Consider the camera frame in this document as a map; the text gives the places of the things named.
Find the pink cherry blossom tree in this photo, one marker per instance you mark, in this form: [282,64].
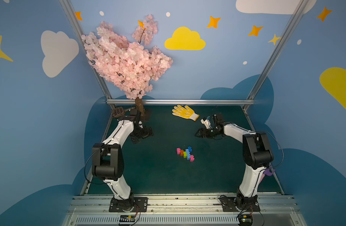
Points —
[127,65]

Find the left circuit board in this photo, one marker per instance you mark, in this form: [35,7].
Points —
[126,220]

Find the aluminium frame rear bar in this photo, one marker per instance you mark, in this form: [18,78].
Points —
[195,102]

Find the light blue long lego brick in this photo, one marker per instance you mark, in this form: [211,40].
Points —
[188,154]

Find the brown toy shovel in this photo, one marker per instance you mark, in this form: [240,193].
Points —
[118,112]

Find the yellow work glove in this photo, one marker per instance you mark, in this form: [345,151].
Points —
[185,112]

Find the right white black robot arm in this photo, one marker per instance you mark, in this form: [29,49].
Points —
[257,155]

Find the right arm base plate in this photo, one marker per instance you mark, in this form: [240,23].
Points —
[228,204]

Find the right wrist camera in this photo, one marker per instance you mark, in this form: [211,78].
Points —
[208,122]

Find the pink purple toy rake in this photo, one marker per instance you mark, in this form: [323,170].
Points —
[268,173]

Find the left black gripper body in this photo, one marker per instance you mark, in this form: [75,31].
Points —
[142,133]

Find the right circuit board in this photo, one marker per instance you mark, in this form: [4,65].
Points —
[245,220]

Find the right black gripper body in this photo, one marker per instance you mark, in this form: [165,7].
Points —
[207,132]

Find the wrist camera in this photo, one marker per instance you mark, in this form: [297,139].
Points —
[208,122]
[134,114]

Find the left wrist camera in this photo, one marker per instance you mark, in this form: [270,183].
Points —
[134,114]

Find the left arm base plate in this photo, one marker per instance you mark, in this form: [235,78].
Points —
[140,204]

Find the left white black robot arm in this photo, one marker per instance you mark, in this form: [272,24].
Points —
[108,161]

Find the circuit board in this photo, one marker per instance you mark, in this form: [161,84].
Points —
[126,220]
[245,220]

